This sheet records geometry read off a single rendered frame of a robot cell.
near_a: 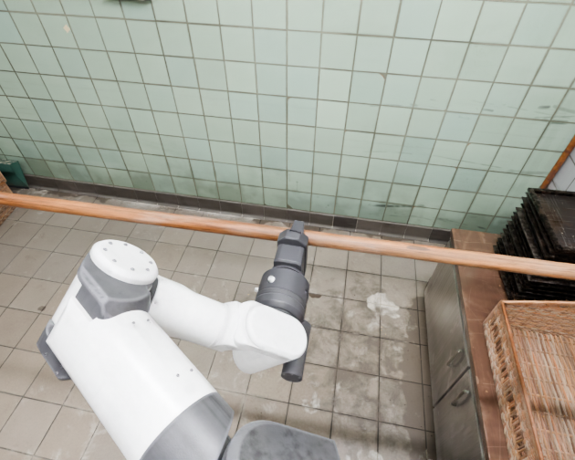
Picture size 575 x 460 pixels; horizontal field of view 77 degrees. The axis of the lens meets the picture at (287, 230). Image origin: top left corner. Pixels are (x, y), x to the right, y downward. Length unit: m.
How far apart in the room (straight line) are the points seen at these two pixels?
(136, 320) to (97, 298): 0.04
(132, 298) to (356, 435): 1.50
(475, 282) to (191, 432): 1.37
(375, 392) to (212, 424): 1.57
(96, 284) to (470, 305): 1.31
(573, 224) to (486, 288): 0.36
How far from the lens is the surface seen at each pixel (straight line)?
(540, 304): 1.40
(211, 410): 0.36
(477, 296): 1.55
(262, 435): 0.34
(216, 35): 1.92
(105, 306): 0.40
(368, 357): 1.94
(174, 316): 0.50
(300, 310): 0.61
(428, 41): 1.81
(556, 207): 1.52
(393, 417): 1.87
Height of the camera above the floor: 1.74
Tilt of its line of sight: 47 degrees down
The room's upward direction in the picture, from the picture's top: straight up
